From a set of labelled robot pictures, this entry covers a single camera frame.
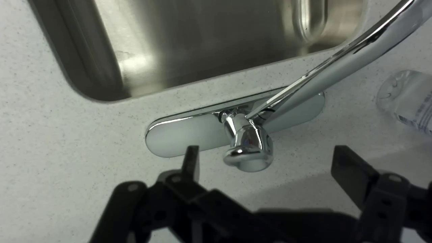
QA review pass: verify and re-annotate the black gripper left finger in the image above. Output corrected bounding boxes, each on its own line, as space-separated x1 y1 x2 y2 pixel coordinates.
89 146 252 243

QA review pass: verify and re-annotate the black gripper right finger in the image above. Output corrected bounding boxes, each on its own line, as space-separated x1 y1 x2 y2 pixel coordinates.
331 146 432 243

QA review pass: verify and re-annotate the chrome tap faucet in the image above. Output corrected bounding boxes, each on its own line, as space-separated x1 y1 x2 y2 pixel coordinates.
144 0 432 173

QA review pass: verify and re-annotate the clear plastic water bottle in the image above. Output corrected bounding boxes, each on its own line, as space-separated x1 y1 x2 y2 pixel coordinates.
375 70 432 136

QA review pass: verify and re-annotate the stainless steel sink basin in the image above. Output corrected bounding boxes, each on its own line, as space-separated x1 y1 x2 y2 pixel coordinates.
27 0 367 102

